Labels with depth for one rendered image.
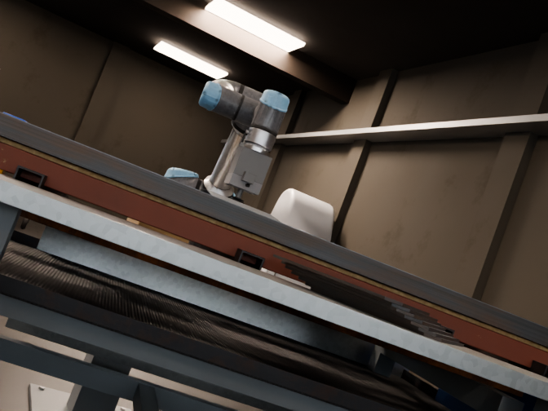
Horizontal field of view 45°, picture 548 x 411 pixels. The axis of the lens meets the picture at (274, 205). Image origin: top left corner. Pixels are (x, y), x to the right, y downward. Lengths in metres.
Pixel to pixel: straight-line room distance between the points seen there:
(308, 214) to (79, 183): 6.27
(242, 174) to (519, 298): 3.87
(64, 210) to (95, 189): 0.32
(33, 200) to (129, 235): 0.15
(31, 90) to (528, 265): 9.50
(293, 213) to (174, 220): 6.12
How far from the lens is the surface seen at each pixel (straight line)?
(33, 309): 1.37
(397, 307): 1.16
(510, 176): 5.75
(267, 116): 1.72
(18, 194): 1.02
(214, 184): 2.38
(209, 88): 1.81
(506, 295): 5.44
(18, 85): 12.66
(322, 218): 7.59
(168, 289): 2.14
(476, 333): 1.57
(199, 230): 1.34
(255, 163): 1.71
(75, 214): 1.01
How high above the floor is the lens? 0.79
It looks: 4 degrees up
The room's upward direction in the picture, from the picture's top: 21 degrees clockwise
